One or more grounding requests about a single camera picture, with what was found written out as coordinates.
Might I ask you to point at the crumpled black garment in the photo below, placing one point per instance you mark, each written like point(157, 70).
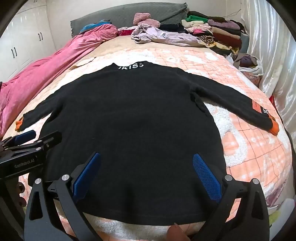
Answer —
point(172, 27)

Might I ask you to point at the red cloth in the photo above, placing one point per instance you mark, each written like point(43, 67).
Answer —
point(272, 100)

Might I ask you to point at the pink velvet quilt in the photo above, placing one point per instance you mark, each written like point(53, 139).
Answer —
point(46, 67)

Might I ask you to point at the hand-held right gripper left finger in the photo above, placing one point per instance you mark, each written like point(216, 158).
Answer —
point(86, 178)

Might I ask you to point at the white satin curtain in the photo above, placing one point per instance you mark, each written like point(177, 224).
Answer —
point(272, 46)

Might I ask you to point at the pink floral storage bin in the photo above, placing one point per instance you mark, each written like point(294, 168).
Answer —
point(253, 80)

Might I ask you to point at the pink and white plaid blanket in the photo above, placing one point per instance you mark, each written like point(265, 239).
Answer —
point(242, 143)

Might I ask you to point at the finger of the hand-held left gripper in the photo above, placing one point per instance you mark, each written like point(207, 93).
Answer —
point(24, 136)
point(50, 139)

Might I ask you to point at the blue cloth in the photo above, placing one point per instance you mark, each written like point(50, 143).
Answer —
point(92, 26)

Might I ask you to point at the person's right hand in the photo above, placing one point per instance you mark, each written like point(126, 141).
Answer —
point(178, 233)

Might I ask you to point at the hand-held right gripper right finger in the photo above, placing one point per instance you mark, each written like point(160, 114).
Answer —
point(205, 178)

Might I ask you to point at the pile of folded clothes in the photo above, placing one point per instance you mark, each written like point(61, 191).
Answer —
point(222, 32)

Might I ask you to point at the grey quilted headboard cover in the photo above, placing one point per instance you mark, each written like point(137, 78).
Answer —
point(115, 16)

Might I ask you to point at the black sweater with orange cuffs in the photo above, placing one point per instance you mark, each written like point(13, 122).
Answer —
point(129, 115)

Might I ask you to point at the white wardrobe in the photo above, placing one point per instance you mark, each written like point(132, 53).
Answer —
point(23, 34)

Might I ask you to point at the beige bed sheet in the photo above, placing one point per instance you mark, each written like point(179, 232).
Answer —
point(104, 45)

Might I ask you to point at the crumpled lilac garment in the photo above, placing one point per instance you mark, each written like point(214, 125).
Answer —
point(166, 36)

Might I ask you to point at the dark red garment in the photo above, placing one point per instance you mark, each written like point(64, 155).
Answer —
point(126, 32)

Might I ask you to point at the green cloth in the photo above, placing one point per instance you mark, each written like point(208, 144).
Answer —
point(274, 214)

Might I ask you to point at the pink fluffy garment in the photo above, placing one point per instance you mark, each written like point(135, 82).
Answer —
point(143, 17)

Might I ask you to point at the white plastic bag of clothes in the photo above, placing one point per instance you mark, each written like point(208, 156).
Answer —
point(248, 61)

